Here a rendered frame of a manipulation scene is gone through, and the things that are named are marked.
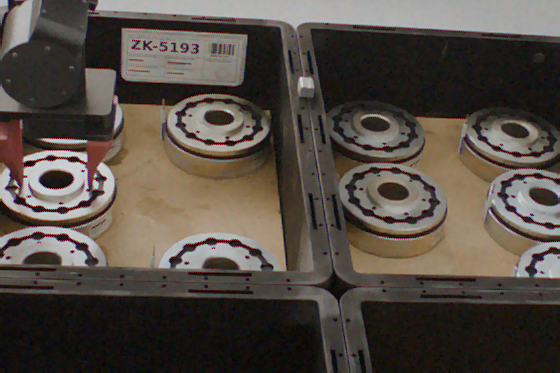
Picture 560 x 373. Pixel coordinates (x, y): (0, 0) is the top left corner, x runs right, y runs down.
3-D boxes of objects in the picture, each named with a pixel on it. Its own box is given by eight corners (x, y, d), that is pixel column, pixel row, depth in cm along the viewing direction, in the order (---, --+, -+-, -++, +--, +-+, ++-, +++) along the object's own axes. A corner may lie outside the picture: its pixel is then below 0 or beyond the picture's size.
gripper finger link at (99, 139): (113, 210, 90) (111, 122, 84) (27, 207, 89) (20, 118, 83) (118, 160, 95) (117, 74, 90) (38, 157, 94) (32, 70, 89)
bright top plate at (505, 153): (453, 110, 111) (454, 106, 110) (543, 112, 113) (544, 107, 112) (480, 167, 103) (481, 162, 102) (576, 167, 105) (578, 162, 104)
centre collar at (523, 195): (509, 186, 100) (510, 181, 99) (557, 184, 101) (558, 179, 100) (529, 219, 96) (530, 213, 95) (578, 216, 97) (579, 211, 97)
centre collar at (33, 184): (32, 166, 94) (32, 160, 93) (88, 169, 94) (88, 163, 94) (23, 200, 90) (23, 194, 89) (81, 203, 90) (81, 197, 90)
